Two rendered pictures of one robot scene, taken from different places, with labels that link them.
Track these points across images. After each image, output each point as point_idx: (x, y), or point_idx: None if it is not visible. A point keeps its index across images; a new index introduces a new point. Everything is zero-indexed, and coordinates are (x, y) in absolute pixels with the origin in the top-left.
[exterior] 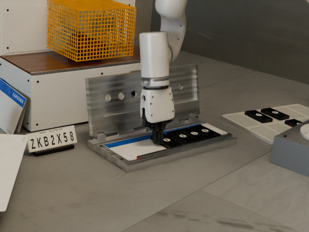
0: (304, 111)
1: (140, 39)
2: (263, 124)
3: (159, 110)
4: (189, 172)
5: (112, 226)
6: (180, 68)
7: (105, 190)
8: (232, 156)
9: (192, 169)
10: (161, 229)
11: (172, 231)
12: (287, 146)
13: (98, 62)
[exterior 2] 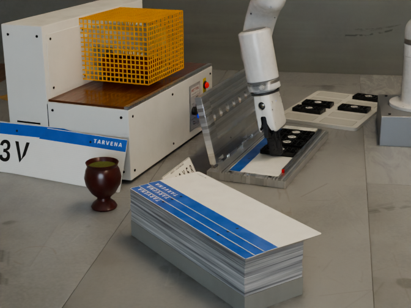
0: (334, 95)
1: (247, 40)
2: (323, 115)
3: (278, 115)
4: (334, 172)
5: (355, 233)
6: None
7: (294, 208)
8: (342, 149)
9: (332, 169)
10: (395, 222)
11: (405, 220)
12: (397, 123)
13: (160, 82)
